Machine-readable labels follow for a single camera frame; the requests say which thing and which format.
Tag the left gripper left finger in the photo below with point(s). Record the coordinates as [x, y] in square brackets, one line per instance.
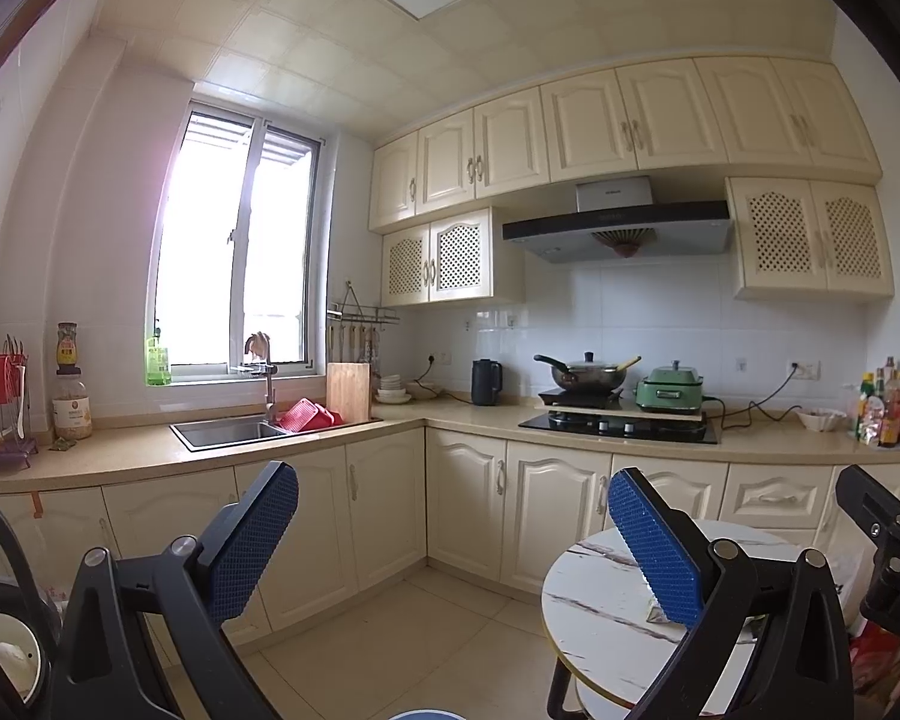
[106, 665]

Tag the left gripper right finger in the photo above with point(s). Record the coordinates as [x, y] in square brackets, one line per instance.
[800, 667]

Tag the steel kitchen sink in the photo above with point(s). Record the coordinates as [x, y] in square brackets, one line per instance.
[215, 434]

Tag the blue plastic trash bin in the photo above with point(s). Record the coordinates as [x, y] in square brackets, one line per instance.
[427, 714]

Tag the kitchen window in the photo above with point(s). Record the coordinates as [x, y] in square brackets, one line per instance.
[237, 246]

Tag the red paper bag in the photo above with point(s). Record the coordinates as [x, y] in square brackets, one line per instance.
[875, 660]

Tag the round white marble table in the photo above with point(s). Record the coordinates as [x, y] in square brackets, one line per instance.
[596, 611]

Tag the cluster of condiment bottles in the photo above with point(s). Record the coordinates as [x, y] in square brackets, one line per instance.
[878, 412]

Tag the black gas stove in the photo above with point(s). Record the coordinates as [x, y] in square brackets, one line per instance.
[658, 430]

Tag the white bowl on counter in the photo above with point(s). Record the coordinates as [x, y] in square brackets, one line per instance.
[822, 420]

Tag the green electric cooker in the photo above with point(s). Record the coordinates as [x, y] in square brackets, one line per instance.
[670, 389]

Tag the lower cream cabinets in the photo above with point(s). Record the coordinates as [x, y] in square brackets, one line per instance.
[382, 499]

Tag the cream cabinets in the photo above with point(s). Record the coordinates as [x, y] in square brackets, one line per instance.
[782, 140]
[382, 499]

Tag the large sauce jar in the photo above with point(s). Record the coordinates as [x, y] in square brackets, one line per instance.
[71, 404]

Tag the black wok with lid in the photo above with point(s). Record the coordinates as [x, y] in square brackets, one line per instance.
[588, 375]

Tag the green dish soap bottle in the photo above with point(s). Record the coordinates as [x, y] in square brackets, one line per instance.
[158, 370]

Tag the steel faucet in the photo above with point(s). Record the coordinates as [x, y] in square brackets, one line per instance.
[258, 349]

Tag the red knife rack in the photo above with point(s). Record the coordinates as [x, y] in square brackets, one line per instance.
[17, 447]

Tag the black electric kettle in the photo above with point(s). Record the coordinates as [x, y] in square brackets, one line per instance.
[486, 382]

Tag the wooden cutting board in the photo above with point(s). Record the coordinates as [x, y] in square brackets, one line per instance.
[349, 391]

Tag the stacked white bowls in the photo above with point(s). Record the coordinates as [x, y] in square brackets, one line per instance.
[392, 391]

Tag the hanging utensil rack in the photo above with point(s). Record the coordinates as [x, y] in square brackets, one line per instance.
[354, 331]

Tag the upper cream cabinets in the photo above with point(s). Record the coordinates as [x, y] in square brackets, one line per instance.
[782, 140]

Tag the black range hood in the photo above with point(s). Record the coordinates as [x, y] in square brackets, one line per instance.
[620, 220]

